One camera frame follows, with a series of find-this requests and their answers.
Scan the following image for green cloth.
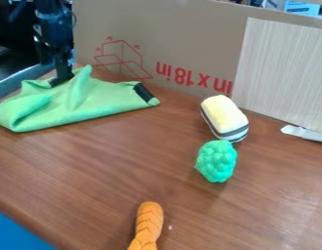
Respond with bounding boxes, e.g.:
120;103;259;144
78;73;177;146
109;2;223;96
0;63;161;134

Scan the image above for yellow toy sushi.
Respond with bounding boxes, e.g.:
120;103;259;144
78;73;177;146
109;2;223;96
198;94;252;145

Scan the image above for orange toy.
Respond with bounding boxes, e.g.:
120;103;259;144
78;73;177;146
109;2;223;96
125;200;166;250

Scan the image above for light wooden board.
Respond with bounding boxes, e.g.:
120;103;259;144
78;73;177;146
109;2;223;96
229;17;322;134

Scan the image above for white box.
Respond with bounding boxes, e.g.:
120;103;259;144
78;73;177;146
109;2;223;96
282;0;322;18

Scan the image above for cardboard box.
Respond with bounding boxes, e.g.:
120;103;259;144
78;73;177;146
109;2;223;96
72;0;322;100

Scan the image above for green toy grapes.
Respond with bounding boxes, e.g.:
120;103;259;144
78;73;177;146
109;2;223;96
193;139;240;184

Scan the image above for white paper scrap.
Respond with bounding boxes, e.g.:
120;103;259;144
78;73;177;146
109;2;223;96
279;124;322;144

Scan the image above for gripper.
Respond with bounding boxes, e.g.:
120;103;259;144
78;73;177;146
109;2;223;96
31;21;78;88

